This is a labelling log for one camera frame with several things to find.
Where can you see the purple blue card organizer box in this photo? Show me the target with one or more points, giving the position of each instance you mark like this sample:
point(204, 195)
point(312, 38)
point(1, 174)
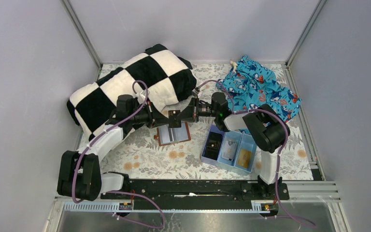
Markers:
point(245, 141)

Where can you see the gold credit card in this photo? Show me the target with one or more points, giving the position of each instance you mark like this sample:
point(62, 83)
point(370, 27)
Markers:
point(244, 158)

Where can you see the black white checkered blanket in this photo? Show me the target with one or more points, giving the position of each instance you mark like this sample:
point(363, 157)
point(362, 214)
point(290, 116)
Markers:
point(168, 77)

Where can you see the black card in purple slot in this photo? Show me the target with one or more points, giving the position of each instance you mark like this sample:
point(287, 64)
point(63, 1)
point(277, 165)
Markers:
point(213, 144)

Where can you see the aluminium frame rails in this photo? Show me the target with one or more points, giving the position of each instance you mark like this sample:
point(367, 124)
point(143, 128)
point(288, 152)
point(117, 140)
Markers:
point(318, 199)

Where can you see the blue shark print cloth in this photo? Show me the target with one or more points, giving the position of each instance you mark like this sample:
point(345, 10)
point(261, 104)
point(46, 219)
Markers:
point(251, 84)

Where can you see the floral patterned table mat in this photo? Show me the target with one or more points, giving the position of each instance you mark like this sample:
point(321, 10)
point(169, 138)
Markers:
point(140, 156)

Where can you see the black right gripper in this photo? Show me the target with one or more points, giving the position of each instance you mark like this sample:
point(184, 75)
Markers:
point(195, 108)

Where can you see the grey credit card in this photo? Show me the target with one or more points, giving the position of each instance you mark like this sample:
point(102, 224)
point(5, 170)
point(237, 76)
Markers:
point(229, 148)

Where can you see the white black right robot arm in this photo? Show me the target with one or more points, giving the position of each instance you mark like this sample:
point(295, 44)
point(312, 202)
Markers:
point(268, 130)

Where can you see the slotted grey cable duct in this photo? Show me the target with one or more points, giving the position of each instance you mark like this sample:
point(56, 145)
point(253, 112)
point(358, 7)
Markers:
point(178, 206)

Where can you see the brown leather card holder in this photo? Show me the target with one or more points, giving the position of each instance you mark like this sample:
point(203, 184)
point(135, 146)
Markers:
point(169, 136)

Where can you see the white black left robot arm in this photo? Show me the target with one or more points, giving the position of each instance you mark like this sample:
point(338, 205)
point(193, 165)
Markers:
point(80, 176)

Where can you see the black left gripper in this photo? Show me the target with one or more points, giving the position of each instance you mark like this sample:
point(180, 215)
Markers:
point(153, 116)

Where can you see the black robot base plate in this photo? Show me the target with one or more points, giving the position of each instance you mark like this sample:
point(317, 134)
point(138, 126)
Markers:
point(200, 191)

